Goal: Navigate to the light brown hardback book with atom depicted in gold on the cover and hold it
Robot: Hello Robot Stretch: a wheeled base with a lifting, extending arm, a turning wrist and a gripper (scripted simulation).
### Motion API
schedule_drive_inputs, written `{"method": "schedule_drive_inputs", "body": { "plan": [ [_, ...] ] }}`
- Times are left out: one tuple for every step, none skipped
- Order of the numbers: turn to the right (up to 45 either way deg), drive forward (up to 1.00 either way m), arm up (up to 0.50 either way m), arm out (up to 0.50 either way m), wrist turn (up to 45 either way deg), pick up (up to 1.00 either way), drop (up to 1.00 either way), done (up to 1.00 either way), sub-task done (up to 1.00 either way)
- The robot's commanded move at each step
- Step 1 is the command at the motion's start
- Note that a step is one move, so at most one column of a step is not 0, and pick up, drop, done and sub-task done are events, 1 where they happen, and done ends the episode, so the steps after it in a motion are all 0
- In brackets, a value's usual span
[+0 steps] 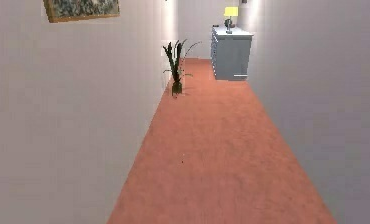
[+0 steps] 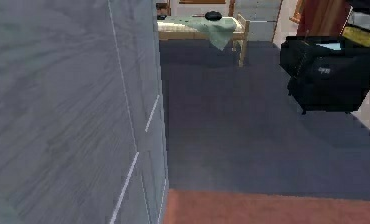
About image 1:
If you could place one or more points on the dark green potted house plant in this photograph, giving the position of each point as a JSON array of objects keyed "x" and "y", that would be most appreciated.
[{"x": 175, "y": 68}]

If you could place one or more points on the grey chest of drawers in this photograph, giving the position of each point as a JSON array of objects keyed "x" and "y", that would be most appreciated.
[{"x": 231, "y": 53}]

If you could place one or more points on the table lamp with yellow shade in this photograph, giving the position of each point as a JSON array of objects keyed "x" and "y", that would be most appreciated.
[{"x": 230, "y": 16}]

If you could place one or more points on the framed picture with brown frame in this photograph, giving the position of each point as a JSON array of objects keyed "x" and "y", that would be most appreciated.
[{"x": 81, "y": 8}]

